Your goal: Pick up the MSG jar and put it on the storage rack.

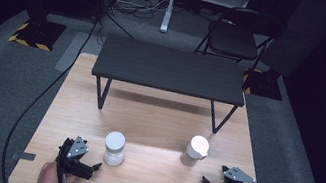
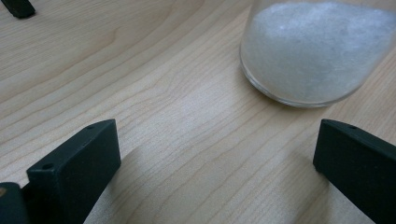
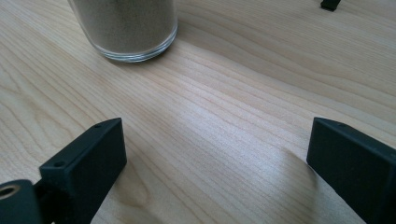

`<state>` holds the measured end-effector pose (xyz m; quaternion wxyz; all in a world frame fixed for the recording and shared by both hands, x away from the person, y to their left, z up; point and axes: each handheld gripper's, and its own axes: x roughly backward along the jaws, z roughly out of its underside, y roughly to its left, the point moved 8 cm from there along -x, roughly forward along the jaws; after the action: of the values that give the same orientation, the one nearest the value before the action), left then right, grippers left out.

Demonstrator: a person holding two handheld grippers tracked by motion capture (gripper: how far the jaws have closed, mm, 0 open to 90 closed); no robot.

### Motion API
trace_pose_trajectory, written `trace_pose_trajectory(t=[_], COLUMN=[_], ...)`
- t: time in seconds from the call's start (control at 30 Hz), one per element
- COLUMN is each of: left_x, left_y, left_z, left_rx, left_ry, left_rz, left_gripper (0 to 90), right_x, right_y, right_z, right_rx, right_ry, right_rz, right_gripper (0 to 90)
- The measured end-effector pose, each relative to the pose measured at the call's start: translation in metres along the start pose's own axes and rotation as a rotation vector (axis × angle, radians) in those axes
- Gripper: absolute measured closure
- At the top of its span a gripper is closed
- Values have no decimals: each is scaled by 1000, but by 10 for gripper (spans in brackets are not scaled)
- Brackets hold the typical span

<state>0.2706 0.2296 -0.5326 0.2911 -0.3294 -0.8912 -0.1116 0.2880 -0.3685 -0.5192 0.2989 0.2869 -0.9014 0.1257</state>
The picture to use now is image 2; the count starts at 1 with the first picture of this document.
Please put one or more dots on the glass jar with white powder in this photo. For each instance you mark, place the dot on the glass jar with white powder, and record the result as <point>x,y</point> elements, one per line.
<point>311,56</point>

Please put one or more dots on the black desktop shelf riser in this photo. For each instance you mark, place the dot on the black desktop shelf riser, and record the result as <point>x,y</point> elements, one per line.
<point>17,7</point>

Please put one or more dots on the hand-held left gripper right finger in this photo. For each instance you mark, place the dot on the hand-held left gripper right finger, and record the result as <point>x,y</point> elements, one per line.
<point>358,168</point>

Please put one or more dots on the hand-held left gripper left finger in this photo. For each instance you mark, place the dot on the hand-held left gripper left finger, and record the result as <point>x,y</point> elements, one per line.
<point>74,174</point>

